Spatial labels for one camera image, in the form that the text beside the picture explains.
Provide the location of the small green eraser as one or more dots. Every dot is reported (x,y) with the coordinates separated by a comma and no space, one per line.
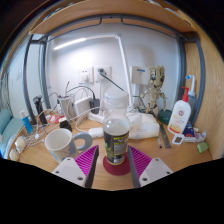
(202,147)

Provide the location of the stainless steel tumbler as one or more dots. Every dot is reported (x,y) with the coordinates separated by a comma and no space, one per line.
(66,108)

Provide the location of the white wall box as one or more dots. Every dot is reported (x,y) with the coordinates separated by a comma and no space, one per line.
(139,75)

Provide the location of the white wall outlet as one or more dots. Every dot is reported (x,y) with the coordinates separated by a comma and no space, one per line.
(106,75)
(86,75)

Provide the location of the white power strip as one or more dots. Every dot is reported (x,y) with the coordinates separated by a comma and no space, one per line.
(96,117)

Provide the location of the small white square gadget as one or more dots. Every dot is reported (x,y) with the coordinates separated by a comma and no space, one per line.
(178,139)

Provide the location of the teal pillow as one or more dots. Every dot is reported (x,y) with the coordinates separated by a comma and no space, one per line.
(5,121)

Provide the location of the blue bottle with white cap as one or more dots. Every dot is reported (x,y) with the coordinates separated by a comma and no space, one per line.
(26,123)

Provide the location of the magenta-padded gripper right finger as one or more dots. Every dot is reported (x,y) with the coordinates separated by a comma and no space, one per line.
(155,170)

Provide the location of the white electric toothbrush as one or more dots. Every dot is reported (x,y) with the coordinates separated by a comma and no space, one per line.
(190,81)

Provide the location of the teal bed sheet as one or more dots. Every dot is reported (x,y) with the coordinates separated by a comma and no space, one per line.
(8,140)

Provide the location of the black electric shaver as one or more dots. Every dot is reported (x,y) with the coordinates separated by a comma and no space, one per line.
(40,110)

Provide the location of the white mug with blue pattern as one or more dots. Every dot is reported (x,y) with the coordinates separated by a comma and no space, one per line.
(60,143)

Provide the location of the white rectangular power block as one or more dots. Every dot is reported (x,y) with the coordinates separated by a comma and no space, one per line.
(81,106)

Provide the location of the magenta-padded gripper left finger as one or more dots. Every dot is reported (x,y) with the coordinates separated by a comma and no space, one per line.
(68,170)

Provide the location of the clear bottle with dark label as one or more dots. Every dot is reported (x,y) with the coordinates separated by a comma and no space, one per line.
(116,140)

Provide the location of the black charger adapter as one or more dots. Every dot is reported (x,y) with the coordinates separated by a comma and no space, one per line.
(94,106)

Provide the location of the grey metal desk frame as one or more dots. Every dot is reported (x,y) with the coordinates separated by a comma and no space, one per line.
(25,83)

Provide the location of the small black box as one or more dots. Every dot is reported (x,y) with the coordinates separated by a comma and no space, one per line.
(65,125)

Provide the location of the flat round red coaster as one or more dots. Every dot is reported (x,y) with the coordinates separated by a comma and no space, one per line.
(116,169)

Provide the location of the white pump lotion bottle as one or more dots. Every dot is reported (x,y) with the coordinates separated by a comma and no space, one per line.
(179,118)

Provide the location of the grey metal ruler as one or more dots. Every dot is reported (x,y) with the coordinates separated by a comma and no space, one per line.
(165,136)

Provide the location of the plastic-wrapped round pastry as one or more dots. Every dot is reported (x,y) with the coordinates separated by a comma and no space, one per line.
(14,154)
(20,143)

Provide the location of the brown tree figurine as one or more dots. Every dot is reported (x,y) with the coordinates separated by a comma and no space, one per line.
(154,90)

